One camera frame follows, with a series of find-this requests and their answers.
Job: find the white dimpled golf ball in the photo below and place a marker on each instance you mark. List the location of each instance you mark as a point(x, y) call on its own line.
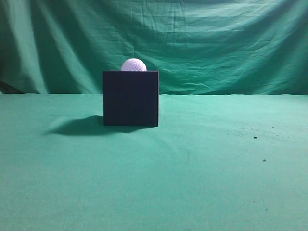
point(134, 65)

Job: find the dark blue cube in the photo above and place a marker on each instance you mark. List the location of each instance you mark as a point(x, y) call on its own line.
point(131, 98)

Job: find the green table cloth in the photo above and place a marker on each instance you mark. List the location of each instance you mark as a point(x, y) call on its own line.
point(214, 163)

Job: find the green cloth backdrop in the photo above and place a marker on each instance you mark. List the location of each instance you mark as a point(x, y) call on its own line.
point(198, 46)

